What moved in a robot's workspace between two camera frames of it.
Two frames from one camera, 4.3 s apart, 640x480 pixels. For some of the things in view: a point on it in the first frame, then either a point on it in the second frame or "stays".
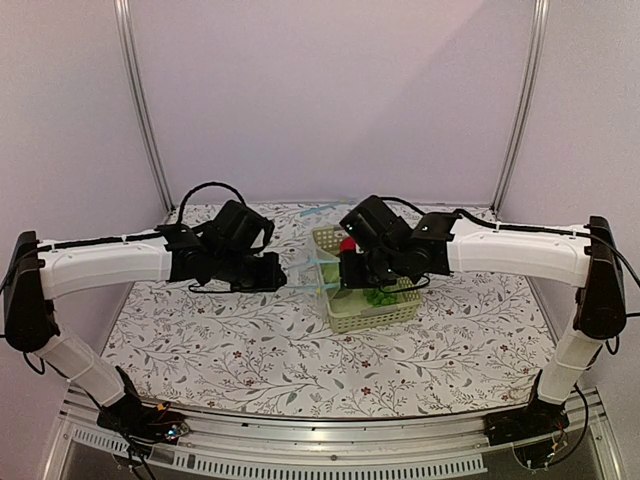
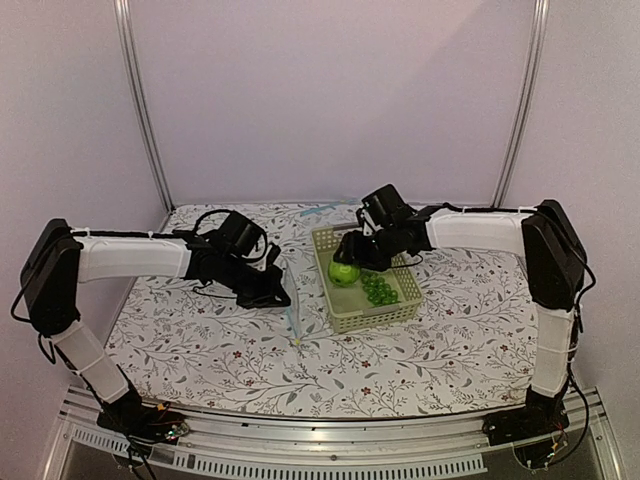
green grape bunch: x=376 y=297 stays
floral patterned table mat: x=478 y=346 stays
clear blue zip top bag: x=319 y=274 to x=292 y=311
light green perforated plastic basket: x=348 y=308 stays
